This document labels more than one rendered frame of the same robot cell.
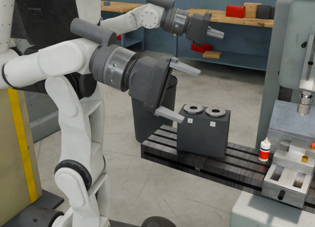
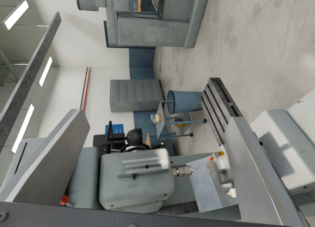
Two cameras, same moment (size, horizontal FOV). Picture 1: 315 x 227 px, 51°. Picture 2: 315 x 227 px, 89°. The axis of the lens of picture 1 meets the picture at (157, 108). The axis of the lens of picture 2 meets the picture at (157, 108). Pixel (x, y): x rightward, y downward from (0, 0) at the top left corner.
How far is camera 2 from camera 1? 0.62 m
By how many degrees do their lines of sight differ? 65
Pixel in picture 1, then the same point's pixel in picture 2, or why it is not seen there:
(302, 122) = (205, 185)
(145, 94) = not seen: outside the picture
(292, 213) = (265, 140)
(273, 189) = not seen: hidden behind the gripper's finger
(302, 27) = (122, 185)
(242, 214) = (307, 168)
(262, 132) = (230, 214)
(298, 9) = (107, 192)
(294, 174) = not seen: hidden behind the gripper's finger
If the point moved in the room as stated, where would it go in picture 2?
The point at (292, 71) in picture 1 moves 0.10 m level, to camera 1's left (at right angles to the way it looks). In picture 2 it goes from (160, 181) to (166, 202)
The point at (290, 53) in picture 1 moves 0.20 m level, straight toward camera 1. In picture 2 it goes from (145, 187) to (148, 163)
